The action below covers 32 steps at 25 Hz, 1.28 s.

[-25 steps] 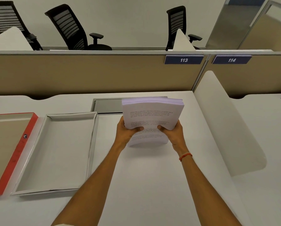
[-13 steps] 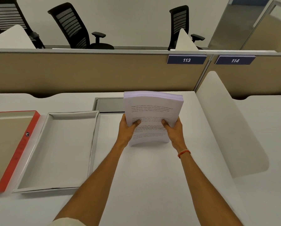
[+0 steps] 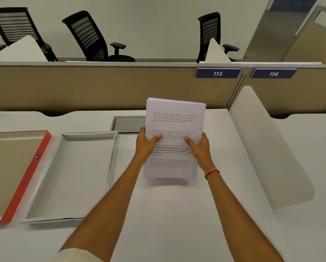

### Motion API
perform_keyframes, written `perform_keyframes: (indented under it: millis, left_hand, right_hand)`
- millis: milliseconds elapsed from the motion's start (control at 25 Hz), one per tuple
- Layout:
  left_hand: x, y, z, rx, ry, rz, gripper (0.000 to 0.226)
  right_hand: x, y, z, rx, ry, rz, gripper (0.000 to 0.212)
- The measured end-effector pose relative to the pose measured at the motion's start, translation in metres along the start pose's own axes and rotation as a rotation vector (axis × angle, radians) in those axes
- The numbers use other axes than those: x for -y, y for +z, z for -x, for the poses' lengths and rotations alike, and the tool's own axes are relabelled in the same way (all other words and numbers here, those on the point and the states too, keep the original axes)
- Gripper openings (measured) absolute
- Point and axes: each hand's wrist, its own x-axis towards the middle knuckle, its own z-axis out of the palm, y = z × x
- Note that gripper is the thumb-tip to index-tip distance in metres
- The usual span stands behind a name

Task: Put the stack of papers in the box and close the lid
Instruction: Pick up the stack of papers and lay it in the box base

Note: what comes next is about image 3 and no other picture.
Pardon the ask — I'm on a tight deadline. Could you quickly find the grey desk cable hatch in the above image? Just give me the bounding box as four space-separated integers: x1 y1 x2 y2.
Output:
110 116 147 135

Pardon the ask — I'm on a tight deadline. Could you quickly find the black mesh office chair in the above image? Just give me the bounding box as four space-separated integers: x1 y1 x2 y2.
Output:
197 12 240 63
62 10 136 63
0 7 58 62

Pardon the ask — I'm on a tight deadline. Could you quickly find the person's right forearm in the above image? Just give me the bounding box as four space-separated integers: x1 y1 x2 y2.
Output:
206 170 285 262

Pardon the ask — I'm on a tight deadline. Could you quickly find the white curved desk divider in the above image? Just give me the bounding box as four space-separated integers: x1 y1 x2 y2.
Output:
205 38 232 64
0 35 49 62
228 86 315 210

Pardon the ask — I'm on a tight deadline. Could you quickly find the person's left forearm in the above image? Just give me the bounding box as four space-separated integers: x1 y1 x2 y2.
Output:
60 157 148 254

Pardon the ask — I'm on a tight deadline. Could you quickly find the blue desk number sign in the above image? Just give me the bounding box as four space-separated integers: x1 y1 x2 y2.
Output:
195 67 241 79
250 68 298 79

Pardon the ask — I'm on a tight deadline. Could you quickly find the orange thread wristband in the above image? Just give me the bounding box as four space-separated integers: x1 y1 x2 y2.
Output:
204 168 220 180

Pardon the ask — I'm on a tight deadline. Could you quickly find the person's right hand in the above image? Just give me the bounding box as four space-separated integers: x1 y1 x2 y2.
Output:
184 132 215 172

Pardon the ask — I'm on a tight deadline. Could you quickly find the white cardboard box tray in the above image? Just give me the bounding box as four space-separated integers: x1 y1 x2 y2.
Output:
20 130 120 224

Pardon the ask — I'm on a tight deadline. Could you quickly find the red-edged cardboard box lid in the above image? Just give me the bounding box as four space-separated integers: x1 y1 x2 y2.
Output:
0 130 52 223

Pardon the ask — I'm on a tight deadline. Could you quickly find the white shirt sleeve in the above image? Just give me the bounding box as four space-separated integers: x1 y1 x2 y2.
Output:
46 248 105 262

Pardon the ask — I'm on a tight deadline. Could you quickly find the frosted glass partition panel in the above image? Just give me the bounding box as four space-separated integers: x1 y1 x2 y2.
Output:
242 0 326 65

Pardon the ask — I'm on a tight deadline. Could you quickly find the stack of printed white papers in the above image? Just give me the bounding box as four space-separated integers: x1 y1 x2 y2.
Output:
143 98 207 181

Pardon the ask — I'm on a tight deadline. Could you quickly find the person's left hand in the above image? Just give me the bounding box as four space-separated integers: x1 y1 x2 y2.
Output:
135 127 163 165

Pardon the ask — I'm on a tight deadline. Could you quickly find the beige cubicle partition panel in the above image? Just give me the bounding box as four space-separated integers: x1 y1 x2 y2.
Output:
244 63 326 119
0 61 248 117

